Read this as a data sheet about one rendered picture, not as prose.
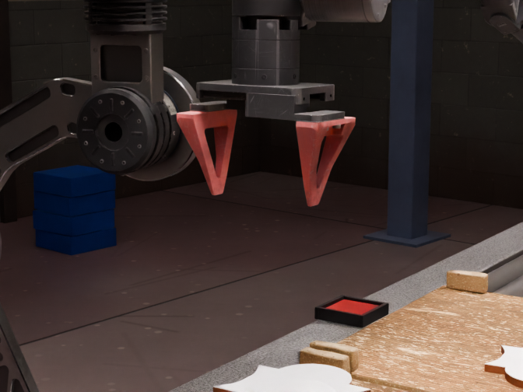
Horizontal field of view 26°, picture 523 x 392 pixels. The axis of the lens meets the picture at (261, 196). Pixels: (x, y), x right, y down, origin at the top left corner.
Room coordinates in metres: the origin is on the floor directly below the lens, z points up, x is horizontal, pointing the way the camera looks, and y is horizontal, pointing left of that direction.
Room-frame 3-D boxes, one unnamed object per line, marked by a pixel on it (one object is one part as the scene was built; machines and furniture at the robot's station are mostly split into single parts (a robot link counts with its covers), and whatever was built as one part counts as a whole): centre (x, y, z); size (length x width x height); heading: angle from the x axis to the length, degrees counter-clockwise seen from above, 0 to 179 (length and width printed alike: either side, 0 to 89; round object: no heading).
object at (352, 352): (1.25, -0.08, 0.95); 0.06 x 0.02 x 0.03; 57
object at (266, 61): (0.96, 0.00, 1.31); 0.10 x 0.07 x 0.07; 58
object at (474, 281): (1.58, -0.30, 0.95); 0.06 x 0.02 x 0.03; 57
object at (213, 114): (0.97, 0.03, 1.24); 0.07 x 0.07 x 0.09; 58
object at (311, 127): (0.94, -0.03, 1.24); 0.07 x 0.07 x 0.09; 58
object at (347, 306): (1.52, -0.13, 0.92); 0.06 x 0.06 x 0.01; 56
